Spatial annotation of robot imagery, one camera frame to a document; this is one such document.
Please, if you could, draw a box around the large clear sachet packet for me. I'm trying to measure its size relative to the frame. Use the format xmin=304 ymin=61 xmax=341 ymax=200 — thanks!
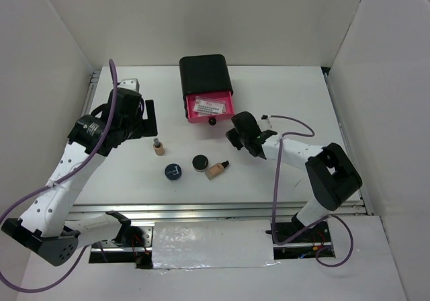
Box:
xmin=193 ymin=99 xmax=226 ymax=115

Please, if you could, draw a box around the black lid powder jar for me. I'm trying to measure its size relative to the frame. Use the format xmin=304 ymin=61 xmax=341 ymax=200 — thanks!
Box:
xmin=191 ymin=155 xmax=209 ymax=172

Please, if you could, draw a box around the small clear sachet packet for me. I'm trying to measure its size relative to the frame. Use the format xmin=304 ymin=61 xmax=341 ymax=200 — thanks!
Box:
xmin=196 ymin=96 xmax=226 ymax=105

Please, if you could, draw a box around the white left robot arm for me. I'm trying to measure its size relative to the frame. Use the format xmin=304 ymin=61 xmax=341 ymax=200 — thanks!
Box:
xmin=1 ymin=78 xmax=158 ymax=266

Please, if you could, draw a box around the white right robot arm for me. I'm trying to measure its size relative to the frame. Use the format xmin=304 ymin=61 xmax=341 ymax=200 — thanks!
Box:
xmin=226 ymin=112 xmax=363 ymax=245

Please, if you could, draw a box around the upright beige foundation bottle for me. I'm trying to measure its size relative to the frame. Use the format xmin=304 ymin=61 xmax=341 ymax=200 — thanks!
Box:
xmin=153 ymin=138 xmax=165 ymax=156

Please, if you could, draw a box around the lying beige foundation bottle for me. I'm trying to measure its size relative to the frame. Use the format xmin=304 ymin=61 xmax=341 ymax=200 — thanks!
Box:
xmin=205 ymin=161 xmax=230 ymax=180

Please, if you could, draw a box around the navy round compact jar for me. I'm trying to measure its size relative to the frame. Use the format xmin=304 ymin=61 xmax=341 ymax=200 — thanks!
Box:
xmin=164 ymin=163 xmax=183 ymax=181

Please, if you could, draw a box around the black drawer organizer box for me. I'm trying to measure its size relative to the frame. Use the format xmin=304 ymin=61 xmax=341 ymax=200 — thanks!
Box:
xmin=179 ymin=54 xmax=234 ymax=121

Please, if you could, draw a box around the white foil cover sheet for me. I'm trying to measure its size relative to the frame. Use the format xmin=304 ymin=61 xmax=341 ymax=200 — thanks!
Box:
xmin=152 ymin=220 xmax=275 ymax=269

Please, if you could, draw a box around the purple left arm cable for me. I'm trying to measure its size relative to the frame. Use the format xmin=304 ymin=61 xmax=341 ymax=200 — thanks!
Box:
xmin=0 ymin=58 xmax=119 ymax=293

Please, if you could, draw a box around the aluminium left side rail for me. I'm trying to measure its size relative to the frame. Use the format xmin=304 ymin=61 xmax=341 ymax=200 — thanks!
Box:
xmin=81 ymin=71 xmax=101 ymax=116

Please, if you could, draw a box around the aluminium rail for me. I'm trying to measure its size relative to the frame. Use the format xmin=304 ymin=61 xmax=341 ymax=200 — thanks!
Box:
xmin=323 ymin=70 xmax=375 ymax=216
xmin=70 ymin=202 xmax=367 ymax=220
xmin=81 ymin=71 xmax=101 ymax=116

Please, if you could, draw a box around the aluminium front rail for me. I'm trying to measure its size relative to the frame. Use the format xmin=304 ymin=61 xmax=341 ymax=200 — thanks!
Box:
xmin=70 ymin=202 xmax=367 ymax=220

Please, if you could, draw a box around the aluminium right side rail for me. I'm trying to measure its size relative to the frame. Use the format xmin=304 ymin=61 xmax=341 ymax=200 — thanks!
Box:
xmin=323 ymin=70 xmax=375 ymax=216

